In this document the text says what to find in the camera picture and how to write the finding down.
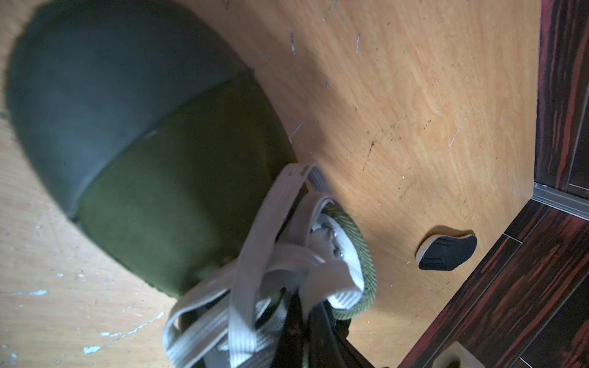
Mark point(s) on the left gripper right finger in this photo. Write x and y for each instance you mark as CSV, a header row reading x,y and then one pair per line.
x,y
327,348

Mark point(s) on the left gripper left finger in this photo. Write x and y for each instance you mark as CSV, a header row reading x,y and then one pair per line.
x,y
289,352

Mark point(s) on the green shoe white laces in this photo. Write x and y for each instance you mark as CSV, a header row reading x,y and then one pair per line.
x,y
158,142

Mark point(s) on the far black insole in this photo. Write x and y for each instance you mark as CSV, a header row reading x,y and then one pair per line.
x,y
445,253

